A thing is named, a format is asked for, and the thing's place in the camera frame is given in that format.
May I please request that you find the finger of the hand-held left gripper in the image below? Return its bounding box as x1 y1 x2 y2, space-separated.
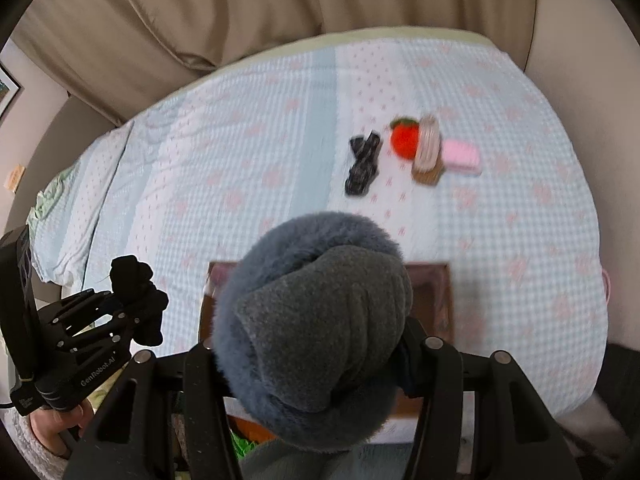
37 287 122 329
55 311 139 357

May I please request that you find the black patterned sock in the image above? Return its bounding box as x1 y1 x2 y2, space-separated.
343 131 383 197

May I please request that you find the blue checkered blanket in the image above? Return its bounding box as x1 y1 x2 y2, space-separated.
27 27 613 418

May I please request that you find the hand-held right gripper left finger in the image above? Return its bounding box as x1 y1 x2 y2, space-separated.
62 341 247 480

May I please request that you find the person's left hand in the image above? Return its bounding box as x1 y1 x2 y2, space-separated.
30 401 96 461

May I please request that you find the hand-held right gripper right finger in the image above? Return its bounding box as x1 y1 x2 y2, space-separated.
399 317 584 480

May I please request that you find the framed wall picture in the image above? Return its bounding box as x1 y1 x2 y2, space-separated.
0 60 23 120

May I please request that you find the green item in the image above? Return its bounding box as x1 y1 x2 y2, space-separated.
230 430 261 460

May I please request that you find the pink soap bar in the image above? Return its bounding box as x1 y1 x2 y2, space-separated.
442 139 483 177

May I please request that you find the red strawberry toy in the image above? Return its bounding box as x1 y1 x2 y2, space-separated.
389 117 422 162

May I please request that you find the person's left forearm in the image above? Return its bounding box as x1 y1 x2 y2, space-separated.
5 412 68 480

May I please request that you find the brown storage box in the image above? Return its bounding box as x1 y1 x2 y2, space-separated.
197 259 476 447

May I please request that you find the black cloth scrunchie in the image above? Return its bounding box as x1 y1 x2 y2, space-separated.
109 255 170 347

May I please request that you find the grey fuzzy slipper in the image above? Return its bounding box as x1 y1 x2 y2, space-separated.
212 211 414 452

